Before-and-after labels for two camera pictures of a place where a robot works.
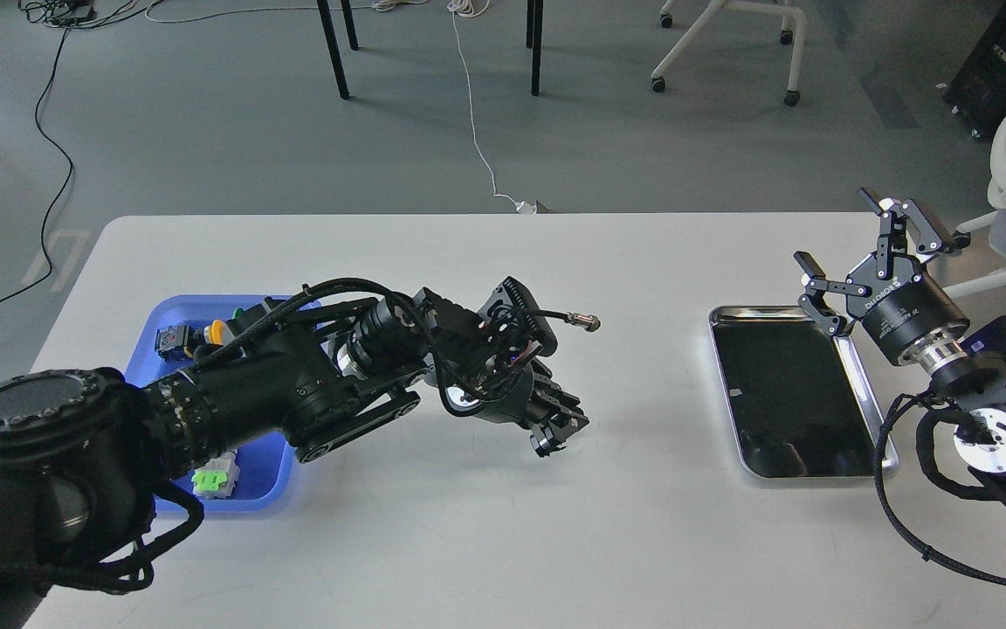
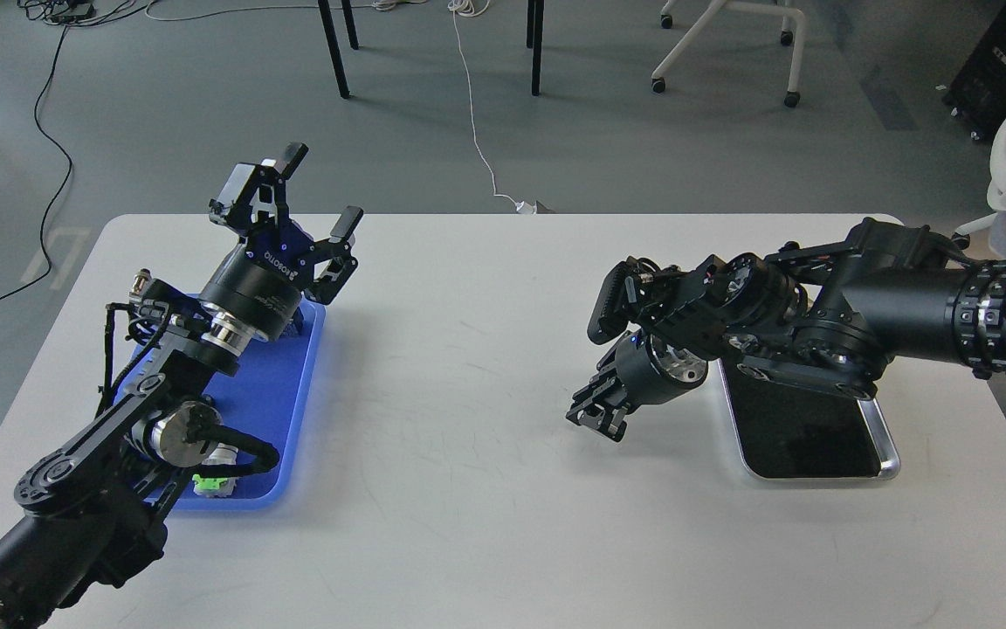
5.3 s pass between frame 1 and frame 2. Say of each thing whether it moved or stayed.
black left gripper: moved
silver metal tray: stayed
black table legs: stayed
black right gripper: moved
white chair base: stayed
